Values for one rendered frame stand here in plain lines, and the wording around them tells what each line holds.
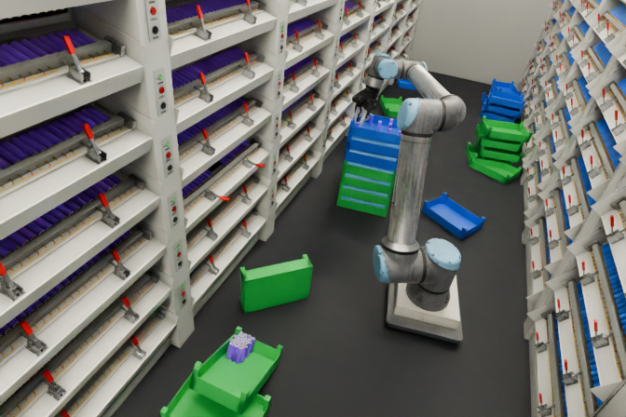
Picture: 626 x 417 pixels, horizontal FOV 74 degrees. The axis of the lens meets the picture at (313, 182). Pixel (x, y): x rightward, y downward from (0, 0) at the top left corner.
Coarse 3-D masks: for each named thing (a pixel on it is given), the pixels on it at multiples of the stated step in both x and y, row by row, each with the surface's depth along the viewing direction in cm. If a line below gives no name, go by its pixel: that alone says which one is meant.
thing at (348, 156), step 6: (348, 150) 227; (348, 156) 229; (354, 156) 228; (360, 156) 227; (366, 156) 226; (360, 162) 229; (366, 162) 228; (372, 162) 227; (378, 162) 226; (384, 162) 225; (390, 162) 224; (396, 162) 223; (390, 168) 226; (396, 168) 225
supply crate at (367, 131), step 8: (352, 120) 218; (360, 120) 237; (368, 120) 236; (376, 120) 234; (384, 120) 233; (352, 128) 219; (360, 128) 218; (368, 128) 218; (376, 128) 230; (384, 128) 231; (392, 128) 233; (360, 136) 221; (368, 136) 219; (376, 136) 218; (384, 136) 217; (392, 136) 216; (400, 136) 215
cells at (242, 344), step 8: (240, 336) 159; (248, 336) 160; (232, 344) 153; (240, 344) 154; (248, 344) 156; (232, 352) 154; (240, 352) 152; (248, 352) 157; (232, 360) 153; (240, 360) 154
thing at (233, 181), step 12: (264, 144) 185; (252, 156) 179; (264, 156) 182; (216, 168) 165; (240, 168) 170; (252, 168) 174; (228, 180) 163; (240, 180) 167; (216, 192) 156; (228, 192) 160; (204, 204) 149; (216, 204) 155; (192, 216) 143; (204, 216) 149; (192, 228) 144
